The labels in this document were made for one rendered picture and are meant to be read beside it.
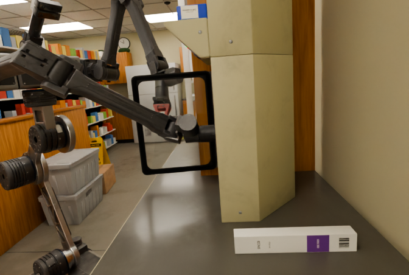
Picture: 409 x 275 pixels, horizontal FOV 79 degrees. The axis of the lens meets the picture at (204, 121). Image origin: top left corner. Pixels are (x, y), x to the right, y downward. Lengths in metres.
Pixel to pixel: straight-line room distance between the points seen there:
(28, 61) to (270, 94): 0.66
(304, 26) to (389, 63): 0.43
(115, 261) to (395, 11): 0.88
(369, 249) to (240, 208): 0.31
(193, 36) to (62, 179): 2.38
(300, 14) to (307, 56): 0.16
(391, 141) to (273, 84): 0.32
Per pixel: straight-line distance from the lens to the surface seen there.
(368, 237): 0.79
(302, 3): 1.12
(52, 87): 0.80
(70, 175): 2.80
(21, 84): 1.35
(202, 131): 0.81
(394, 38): 0.75
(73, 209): 2.94
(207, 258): 0.66
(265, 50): 0.71
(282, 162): 0.81
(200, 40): 0.67
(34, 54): 0.82
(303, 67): 1.09
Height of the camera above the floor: 1.35
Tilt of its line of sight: 9 degrees down
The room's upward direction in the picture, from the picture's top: 4 degrees counter-clockwise
